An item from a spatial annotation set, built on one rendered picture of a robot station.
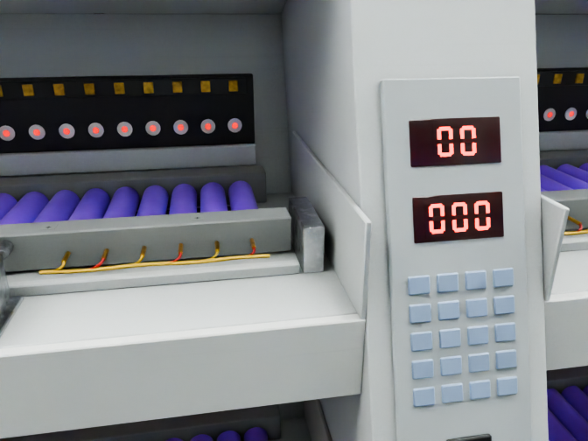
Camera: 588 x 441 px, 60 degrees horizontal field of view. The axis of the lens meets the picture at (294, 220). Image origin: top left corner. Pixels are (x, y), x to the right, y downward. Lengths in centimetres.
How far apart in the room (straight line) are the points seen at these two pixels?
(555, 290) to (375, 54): 15
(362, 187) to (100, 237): 15
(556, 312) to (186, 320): 19
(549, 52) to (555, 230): 30
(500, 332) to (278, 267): 12
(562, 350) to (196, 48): 34
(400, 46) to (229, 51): 22
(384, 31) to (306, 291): 13
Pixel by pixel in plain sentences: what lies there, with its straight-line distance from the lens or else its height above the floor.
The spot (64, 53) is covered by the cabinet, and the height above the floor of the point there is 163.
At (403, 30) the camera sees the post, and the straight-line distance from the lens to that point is 26.
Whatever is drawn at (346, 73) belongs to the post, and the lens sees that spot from 26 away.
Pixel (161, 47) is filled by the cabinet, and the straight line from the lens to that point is 45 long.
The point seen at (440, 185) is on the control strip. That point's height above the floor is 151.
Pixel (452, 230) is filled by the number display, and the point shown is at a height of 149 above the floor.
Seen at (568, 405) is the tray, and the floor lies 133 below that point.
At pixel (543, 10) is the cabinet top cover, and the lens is 54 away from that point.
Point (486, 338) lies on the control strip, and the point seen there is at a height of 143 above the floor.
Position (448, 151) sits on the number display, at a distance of 25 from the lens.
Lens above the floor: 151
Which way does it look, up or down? 3 degrees down
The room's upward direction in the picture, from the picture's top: 3 degrees counter-clockwise
